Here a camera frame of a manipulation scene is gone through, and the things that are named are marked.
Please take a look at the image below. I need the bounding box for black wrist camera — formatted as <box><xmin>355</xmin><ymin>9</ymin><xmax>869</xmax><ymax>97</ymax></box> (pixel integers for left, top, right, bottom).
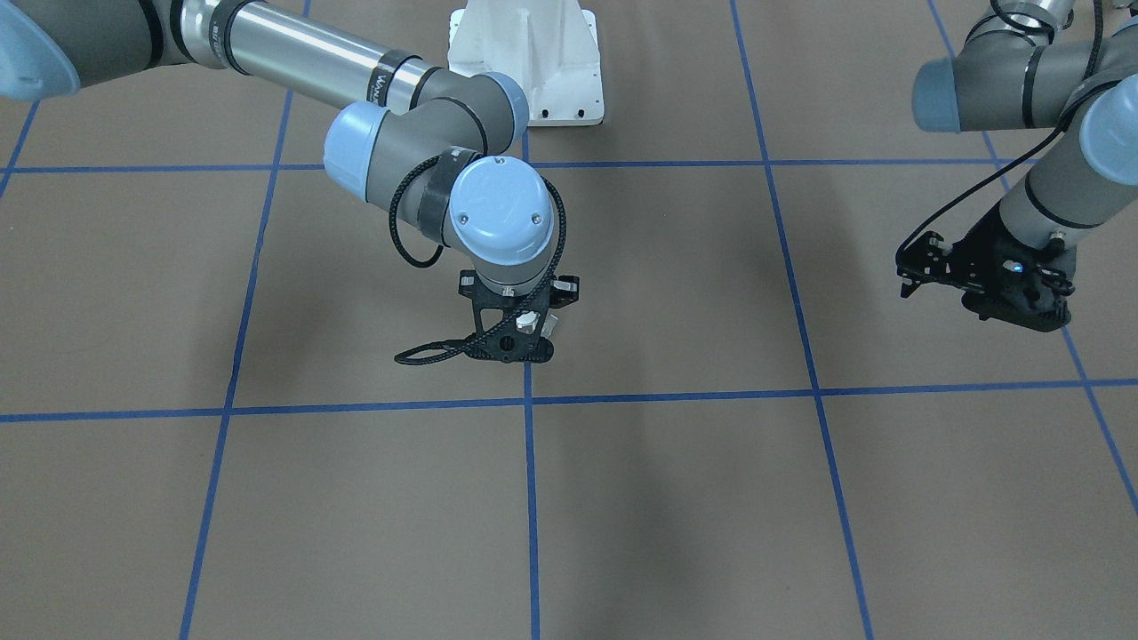
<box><xmin>464</xmin><ymin>309</ymin><xmax>556</xmax><ymax>364</ymax></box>
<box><xmin>962</xmin><ymin>251</ymin><xmax>1077</xmax><ymax>333</ymax></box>

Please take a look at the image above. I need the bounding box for white brass PPR valve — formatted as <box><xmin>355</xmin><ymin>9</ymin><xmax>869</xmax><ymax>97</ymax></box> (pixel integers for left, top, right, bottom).
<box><xmin>516</xmin><ymin>309</ymin><xmax>558</xmax><ymax>353</ymax></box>

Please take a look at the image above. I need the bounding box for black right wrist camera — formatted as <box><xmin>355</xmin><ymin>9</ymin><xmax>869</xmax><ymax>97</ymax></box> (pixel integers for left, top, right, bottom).
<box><xmin>464</xmin><ymin>309</ymin><xmax>556</xmax><ymax>364</ymax></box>

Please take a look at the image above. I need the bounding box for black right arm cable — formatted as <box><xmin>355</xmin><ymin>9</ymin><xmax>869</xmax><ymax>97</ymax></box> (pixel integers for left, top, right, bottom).
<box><xmin>388</xmin><ymin>151</ymin><xmax>570</xmax><ymax>367</ymax></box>

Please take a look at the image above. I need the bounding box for white camera mast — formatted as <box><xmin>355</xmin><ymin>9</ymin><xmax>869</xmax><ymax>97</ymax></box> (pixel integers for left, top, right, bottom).
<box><xmin>447</xmin><ymin>1</ymin><xmax>605</xmax><ymax>128</ymax></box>

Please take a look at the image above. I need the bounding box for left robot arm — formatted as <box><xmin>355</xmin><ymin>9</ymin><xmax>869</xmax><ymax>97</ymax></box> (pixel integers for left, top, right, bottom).
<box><xmin>894</xmin><ymin>1</ymin><xmax>1135</xmax><ymax>313</ymax></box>

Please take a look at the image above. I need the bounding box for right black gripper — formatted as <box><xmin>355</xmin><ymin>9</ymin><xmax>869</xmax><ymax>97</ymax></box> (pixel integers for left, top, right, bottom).
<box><xmin>459</xmin><ymin>270</ymin><xmax>582</xmax><ymax>312</ymax></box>

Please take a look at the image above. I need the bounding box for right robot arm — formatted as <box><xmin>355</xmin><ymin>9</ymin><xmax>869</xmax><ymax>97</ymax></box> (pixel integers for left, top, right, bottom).
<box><xmin>1</xmin><ymin>1</ymin><xmax>580</xmax><ymax>309</ymax></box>

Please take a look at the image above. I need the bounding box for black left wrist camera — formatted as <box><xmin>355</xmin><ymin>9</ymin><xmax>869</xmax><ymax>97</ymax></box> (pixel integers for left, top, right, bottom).
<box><xmin>962</xmin><ymin>251</ymin><xmax>1077</xmax><ymax>333</ymax></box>

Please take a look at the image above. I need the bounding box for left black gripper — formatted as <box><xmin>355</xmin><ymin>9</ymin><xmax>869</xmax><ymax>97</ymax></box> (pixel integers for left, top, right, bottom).
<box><xmin>894</xmin><ymin>203</ymin><xmax>1050</xmax><ymax>300</ymax></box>

